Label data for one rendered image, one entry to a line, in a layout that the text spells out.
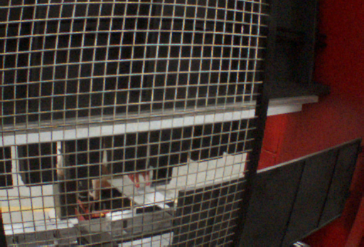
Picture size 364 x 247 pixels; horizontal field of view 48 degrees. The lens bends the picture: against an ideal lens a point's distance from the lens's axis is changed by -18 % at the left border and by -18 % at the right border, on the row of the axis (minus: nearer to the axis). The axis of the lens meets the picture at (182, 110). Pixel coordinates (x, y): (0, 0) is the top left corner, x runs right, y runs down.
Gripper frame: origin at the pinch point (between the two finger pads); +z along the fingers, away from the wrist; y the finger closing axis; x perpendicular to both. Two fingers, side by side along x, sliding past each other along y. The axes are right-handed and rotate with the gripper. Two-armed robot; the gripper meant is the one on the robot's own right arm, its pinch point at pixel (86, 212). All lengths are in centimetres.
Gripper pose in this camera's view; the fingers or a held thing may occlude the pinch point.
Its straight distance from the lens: 225.6
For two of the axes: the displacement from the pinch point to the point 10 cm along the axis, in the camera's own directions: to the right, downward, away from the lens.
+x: 8.5, -0.4, 5.3
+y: 5.3, 0.2, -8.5
